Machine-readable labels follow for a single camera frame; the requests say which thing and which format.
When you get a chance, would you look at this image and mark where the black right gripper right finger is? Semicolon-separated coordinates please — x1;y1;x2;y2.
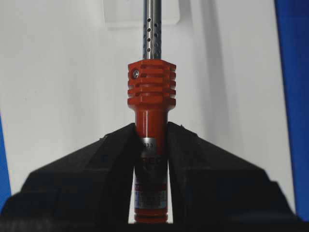
167;122;309;232

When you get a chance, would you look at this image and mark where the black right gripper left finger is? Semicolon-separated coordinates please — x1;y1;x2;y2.
0;124;141;232

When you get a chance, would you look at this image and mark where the orange handled soldering iron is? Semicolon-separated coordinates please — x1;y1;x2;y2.
127;0;176;223

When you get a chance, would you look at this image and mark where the large white base board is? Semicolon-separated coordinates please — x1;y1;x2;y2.
0;0;296;224

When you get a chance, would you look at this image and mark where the small white raised plate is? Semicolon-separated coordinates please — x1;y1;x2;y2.
102;0;180;29

